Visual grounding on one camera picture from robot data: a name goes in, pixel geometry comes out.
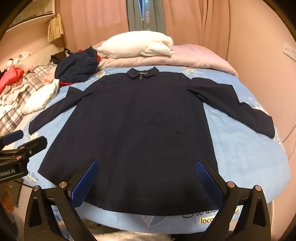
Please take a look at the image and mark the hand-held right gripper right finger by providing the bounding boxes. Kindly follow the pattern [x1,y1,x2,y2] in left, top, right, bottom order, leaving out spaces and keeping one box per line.
[194,159,272,241]

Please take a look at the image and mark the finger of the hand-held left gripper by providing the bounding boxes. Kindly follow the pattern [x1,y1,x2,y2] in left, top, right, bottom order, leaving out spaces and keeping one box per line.
[17,136,48,161]
[0,130,24,150]

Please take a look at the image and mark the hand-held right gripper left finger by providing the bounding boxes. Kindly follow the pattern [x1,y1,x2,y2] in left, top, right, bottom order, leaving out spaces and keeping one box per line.
[24,159,100,241]

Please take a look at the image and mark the navy zip jacket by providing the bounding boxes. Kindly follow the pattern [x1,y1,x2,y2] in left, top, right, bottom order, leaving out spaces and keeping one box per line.
[29,67,274,215]

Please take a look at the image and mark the pile of pink clothes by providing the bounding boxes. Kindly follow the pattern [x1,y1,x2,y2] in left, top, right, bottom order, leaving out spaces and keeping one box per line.
[0,77,30,106]

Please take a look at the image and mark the white clothes on headboard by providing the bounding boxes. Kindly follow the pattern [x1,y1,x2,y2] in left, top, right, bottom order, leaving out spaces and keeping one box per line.
[8,51,33,67]

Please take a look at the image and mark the plaid blanket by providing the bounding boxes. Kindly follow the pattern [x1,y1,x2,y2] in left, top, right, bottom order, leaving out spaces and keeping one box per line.
[0,65,57,137]

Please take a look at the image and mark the orange cloth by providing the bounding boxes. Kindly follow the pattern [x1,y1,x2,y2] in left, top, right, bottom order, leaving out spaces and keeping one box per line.
[0,191,15,215]

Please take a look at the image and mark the blue floral bed sheet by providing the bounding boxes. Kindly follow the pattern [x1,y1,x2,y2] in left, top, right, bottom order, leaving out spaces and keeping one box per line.
[14,66,290,234]

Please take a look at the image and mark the red padded jacket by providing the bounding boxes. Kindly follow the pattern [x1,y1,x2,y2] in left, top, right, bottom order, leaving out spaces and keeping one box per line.
[0,66,25,93]

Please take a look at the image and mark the white fluffy garment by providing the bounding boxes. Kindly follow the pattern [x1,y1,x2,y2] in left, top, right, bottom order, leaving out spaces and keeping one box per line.
[92,230,176,241]

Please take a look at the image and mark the dark blue red-lined garment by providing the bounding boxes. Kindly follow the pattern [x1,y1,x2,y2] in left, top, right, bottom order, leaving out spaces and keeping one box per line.
[55,46,101,87]

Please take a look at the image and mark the beige headboard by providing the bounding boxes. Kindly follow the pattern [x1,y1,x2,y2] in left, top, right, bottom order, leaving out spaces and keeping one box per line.
[22,44,67,69]

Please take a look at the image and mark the black garment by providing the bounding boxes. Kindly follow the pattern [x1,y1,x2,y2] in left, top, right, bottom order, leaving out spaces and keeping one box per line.
[50,47,73,65]

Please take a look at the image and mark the white shelf cabinet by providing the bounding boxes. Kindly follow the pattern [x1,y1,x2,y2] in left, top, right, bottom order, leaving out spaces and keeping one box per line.
[0,9,60,51]

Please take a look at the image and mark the beige tassel fringe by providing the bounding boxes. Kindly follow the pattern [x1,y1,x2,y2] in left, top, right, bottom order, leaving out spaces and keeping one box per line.
[47,14,64,42]

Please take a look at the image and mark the pink quilt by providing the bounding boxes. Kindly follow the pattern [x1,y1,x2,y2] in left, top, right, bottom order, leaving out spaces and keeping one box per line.
[98,44,238,77]

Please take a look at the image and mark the pink curtain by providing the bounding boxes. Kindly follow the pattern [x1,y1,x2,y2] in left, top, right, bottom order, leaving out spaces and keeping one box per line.
[165,0,232,63]
[59,0,130,54]

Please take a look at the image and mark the white fluffy pillow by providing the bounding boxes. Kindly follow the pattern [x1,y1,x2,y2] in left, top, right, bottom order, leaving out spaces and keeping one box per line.
[97,31,176,59]

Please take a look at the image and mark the grey-green curtain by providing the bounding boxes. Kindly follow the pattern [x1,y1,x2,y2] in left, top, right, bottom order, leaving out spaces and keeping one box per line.
[126,0,168,33]

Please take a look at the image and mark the white wall socket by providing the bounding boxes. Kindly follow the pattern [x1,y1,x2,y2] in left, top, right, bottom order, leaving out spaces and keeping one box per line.
[283,43,296,55]

